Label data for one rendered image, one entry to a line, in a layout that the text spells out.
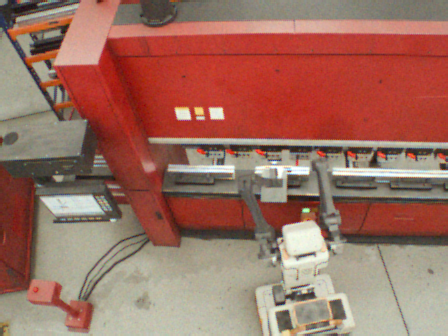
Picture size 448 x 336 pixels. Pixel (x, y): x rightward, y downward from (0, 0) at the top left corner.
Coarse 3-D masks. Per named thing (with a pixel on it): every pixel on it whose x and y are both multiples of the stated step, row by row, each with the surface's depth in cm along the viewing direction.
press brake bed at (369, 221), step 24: (192, 216) 372; (216, 216) 368; (240, 216) 363; (264, 216) 359; (288, 216) 356; (360, 216) 344; (384, 216) 341; (432, 216) 334; (360, 240) 386; (384, 240) 384; (408, 240) 381; (432, 240) 378
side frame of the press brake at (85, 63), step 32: (128, 0) 254; (96, 32) 228; (64, 64) 217; (96, 64) 215; (96, 96) 236; (128, 96) 260; (96, 128) 261; (128, 128) 262; (128, 160) 288; (160, 160) 335; (128, 192) 325; (160, 192) 337; (160, 224) 367
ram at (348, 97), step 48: (144, 96) 264; (192, 96) 261; (240, 96) 257; (288, 96) 253; (336, 96) 248; (384, 96) 244; (432, 96) 239; (240, 144) 297; (288, 144) 292; (336, 144) 287
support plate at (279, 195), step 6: (264, 174) 322; (282, 174) 321; (264, 192) 314; (270, 192) 314; (276, 192) 313; (282, 192) 313; (264, 198) 312; (270, 198) 311; (276, 198) 311; (282, 198) 310
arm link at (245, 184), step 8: (240, 176) 258; (248, 176) 255; (240, 184) 255; (248, 184) 252; (240, 192) 253; (248, 192) 251; (248, 200) 255; (256, 208) 258; (256, 216) 261; (256, 224) 265; (264, 224) 265; (256, 232) 270; (272, 232) 269
